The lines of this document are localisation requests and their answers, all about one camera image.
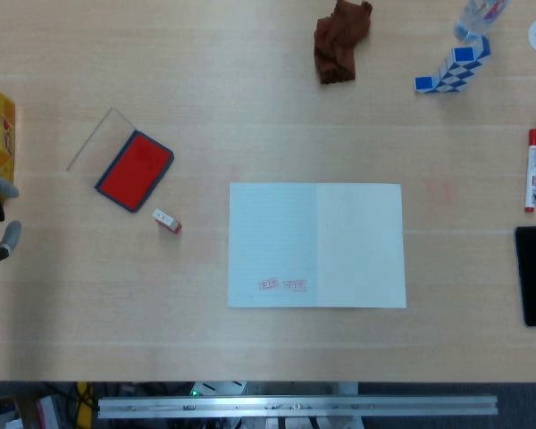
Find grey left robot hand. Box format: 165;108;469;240
0;175;22;273

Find clear plastic water bottle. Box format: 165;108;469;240
454;0;510;41

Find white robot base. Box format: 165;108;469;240
189;381;247;398

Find red ink stamp pad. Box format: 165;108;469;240
65;106;175;214

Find crumpled brown cloth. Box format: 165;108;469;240
313;0;373;85

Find blue white snake puzzle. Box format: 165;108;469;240
414;34;492;96

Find open white lined notebook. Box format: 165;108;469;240
226;181;407;309

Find aluminium rail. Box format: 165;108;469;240
96;394;499;420

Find red whiteboard marker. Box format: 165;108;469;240
523;128;536;213

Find red white stamp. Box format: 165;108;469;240
151;207;183;235

